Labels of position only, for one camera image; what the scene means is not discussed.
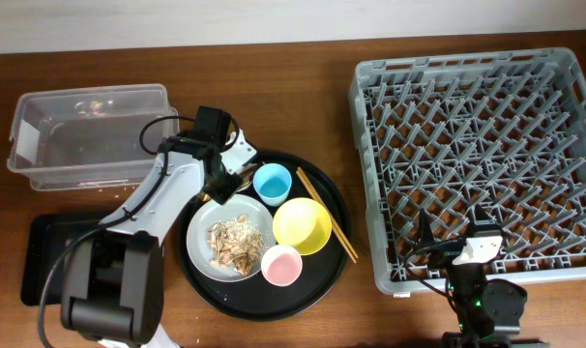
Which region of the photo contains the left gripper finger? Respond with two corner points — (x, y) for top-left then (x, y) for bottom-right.
(237, 161), (264, 191)
(203, 155), (243, 205)

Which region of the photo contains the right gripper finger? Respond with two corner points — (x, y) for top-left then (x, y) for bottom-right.
(467, 205), (499, 238)
(418, 210), (435, 247)

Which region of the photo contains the gold snack wrapper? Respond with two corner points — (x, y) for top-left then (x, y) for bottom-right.
(198, 162), (264, 202)

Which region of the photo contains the blue plastic cup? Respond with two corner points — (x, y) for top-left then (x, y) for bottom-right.
(252, 163), (292, 207)

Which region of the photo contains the yellow plastic bowl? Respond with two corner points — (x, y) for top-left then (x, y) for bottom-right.
(273, 197), (332, 256)

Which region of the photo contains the pink plastic cup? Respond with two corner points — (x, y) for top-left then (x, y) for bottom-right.
(261, 245), (303, 287)

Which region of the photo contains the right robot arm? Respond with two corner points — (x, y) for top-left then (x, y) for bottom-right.
(409, 206), (548, 348)

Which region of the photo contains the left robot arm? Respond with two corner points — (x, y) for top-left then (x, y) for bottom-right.
(54, 106), (256, 347)

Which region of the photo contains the grey dishwasher rack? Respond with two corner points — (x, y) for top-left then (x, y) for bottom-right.
(348, 47), (586, 297)

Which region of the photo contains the clear plastic waste bin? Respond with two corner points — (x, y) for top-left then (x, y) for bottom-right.
(7, 84), (180, 191)

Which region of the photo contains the grey plate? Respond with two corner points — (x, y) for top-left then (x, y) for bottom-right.
(186, 194), (276, 282)

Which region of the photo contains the wooden chopstick lower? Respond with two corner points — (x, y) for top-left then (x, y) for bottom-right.
(295, 168), (357, 265)

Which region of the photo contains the wooden chopstick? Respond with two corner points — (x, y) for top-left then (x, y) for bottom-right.
(295, 168), (357, 265)
(298, 166), (360, 260)

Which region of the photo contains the food scraps pile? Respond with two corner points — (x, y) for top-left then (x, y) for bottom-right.
(208, 214), (265, 276)

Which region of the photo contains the wooden chopstick upper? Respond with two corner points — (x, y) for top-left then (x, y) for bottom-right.
(298, 166), (360, 260)

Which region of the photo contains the round black serving tray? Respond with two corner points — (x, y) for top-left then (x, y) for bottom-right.
(175, 150), (352, 321)

